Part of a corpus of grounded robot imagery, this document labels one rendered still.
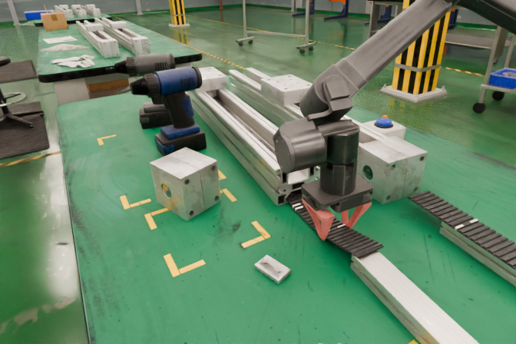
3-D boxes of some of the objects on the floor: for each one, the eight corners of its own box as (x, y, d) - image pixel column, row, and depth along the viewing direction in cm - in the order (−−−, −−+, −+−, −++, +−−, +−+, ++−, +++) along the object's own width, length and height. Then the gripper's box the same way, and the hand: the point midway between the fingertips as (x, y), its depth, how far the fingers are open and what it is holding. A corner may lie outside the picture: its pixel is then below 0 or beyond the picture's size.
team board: (235, 47, 673) (227, -74, 587) (252, 43, 707) (247, -72, 620) (300, 54, 584) (303, -85, 497) (316, 50, 617) (322, -82, 531)
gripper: (324, 173, 51) (320, 256, 57) (379, 157, 54) (370, 236, 61) (299, 154, 56) (299, 231, 63) (351, 140, 60) (345, 215, 67)
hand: (334, 229), depth 62 cm, fingers closed on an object, 5 cm apart
